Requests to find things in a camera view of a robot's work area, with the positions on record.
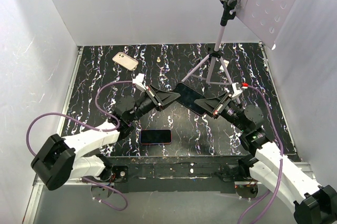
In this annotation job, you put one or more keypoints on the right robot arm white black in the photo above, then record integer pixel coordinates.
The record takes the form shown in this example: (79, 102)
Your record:
(308, 201)

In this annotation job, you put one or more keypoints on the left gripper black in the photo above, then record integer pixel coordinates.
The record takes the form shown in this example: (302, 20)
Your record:
(159, 98)

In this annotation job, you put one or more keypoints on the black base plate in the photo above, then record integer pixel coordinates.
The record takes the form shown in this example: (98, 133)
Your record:
(182, 173)

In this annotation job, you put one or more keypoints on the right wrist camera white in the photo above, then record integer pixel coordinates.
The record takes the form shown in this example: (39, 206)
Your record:
(237, 89)

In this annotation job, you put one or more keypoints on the tripod stand silver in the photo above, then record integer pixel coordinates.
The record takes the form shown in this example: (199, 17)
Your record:
(228, 14)

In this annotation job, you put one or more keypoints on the black smartphone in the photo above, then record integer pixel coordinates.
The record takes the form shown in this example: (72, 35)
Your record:
(187, 97)
(155, 137)

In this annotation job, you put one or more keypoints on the aluminium rail frame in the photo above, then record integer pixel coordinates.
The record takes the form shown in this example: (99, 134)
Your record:
(154, 117)

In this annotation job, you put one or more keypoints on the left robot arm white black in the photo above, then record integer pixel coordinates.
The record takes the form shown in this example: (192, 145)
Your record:
(63, 158)

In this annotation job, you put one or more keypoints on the pink phone case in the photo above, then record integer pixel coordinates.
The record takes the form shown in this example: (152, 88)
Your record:
(125, 61)

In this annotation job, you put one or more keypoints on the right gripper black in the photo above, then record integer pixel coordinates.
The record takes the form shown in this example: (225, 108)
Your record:
(215, 105)

